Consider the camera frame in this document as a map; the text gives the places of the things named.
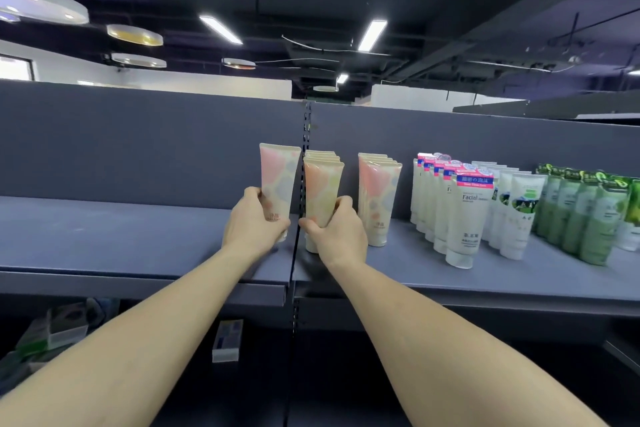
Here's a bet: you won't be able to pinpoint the person's right hand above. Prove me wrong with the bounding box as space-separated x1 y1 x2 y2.
298 196 369 268

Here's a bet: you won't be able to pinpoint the person's left hand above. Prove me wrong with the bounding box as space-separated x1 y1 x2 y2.
222 186 291 261

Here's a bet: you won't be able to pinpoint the pastel dotted cream tube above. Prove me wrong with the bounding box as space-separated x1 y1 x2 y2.
259 143 302 243
303 160 346 254

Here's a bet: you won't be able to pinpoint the person's left forearm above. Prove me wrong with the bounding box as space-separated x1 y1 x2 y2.
0 246 261 427

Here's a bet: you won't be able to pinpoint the person's right forearm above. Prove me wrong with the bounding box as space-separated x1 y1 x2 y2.
320 257 610 427

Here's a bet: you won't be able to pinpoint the rows of pastel tubes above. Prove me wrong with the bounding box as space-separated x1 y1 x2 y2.
304 150 403 248

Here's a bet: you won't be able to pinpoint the slotted black shelf upright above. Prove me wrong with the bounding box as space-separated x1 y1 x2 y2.
283 99 314 427

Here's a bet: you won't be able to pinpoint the white box with blue label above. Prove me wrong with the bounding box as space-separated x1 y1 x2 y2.
211 320 245 364

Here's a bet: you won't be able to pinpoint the row of white pink-label tubes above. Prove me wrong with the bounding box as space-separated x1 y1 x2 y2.
410 152 497 270

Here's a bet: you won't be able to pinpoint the gray metal shelf board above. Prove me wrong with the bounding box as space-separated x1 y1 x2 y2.
0 195 297 310
292 217 640 318

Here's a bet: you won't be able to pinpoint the green cleanser tube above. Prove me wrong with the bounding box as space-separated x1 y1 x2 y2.
560 171 602 257
532 163 555 237
579 175 632 267
546 168 577 247

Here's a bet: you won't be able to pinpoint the green and white box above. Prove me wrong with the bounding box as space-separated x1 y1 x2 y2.
46 303 91 351
14 318 52 358

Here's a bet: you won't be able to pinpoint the round yellow ceiling lamp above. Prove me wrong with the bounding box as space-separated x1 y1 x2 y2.
106 24 164 47

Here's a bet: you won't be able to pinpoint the bright window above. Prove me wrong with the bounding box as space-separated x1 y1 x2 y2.
0 55 34 82

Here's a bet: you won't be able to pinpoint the white tube with lime label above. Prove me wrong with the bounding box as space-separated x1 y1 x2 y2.
614 178 640 252

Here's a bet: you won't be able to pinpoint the large round white ceiling lamp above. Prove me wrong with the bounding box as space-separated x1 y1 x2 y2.
0 0 90 25

